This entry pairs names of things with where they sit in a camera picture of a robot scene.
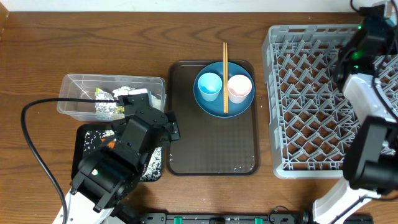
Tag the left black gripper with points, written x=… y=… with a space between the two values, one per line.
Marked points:
x=175 y=129

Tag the white tissue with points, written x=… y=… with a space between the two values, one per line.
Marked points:
x=124 y=90
x=157 y=103

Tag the orange carrot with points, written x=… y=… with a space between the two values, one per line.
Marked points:
x=110 y=143

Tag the yellow foil snack wrapper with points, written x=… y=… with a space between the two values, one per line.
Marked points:
x=107 y=108

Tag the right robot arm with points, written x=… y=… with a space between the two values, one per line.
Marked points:
x=367 y=175

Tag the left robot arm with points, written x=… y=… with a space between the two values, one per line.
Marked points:
x=103 y=175

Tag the grey dishwasher rack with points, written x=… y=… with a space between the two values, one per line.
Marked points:
x=312 y=124

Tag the brown serving tray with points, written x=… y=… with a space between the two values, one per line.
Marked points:
x=208 y=145

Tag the dark blue plate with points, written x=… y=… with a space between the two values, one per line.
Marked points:
x=215 y=108

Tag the spilled white rice grains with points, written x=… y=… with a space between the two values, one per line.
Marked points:
x=152 y=168

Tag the light blue cup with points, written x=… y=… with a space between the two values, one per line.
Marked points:
x=209 y=85

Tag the pink white cup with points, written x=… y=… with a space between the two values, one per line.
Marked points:
x=239 y=86

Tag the black tray bin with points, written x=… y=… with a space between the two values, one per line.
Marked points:
x=77 y=155

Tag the clear plastic bin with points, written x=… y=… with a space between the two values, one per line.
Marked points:
x=83 y=86

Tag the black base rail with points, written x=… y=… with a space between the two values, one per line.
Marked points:
x=161 y=218

